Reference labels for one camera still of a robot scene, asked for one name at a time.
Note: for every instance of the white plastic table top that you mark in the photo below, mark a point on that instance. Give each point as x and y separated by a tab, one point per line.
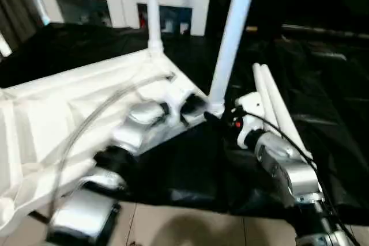
52	119

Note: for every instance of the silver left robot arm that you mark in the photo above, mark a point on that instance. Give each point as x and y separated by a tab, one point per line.
115	165

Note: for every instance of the black table mat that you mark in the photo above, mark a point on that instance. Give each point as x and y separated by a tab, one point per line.
323	102

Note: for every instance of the small yellow label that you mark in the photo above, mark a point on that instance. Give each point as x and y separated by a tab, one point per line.
251	27

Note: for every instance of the silver metal rod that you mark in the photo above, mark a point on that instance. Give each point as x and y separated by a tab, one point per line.
328	30

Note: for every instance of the grey curtain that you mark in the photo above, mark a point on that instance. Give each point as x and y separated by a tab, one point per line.
17	4

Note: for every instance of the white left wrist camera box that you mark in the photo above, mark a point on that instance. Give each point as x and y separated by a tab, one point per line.
176	105

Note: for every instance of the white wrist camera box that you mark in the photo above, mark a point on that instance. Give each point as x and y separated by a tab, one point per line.
176	105
249	116

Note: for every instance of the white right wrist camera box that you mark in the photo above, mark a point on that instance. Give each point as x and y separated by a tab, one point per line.
249	116

